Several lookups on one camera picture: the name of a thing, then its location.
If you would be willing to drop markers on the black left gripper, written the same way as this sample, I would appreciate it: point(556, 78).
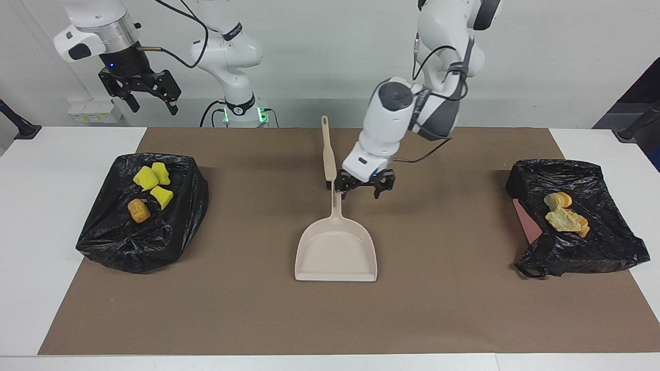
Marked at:
point(363, 178)

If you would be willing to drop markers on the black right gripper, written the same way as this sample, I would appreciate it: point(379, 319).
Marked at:
point(129, 72)

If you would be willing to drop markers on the beige hand brush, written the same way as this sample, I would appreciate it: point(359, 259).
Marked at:
point(328, 154)

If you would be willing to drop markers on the beige plastic dustpan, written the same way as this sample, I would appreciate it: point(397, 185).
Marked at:
point(335, 252)

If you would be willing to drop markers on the yellow sponge piece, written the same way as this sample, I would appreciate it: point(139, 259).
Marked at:
point(162, 197)
point(145, 178)
point(160, 173)

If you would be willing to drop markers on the brown bread roll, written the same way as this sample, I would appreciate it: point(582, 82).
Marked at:
point(139, 211)

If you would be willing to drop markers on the pale croissant chunk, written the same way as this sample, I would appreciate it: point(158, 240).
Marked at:
point(558, 200)
point(562, 220)

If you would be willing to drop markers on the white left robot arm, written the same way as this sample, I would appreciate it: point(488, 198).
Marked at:
point(397, 118)

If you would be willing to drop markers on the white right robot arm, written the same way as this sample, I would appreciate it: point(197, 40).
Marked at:
point(93, 26)

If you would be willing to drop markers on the bin with tied black bag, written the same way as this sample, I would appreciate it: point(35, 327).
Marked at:
point(113, 242)

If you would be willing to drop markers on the large brown table mat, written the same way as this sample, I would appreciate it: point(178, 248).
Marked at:
point(330, 319)

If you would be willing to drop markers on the black stand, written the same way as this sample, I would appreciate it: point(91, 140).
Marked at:
point(18, 126)
point(639, 126)

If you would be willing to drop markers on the pink box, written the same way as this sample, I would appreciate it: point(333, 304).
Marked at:
point(528, 221)

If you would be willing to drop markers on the white wall socket boxes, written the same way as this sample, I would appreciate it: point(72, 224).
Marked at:
point(87, 111)

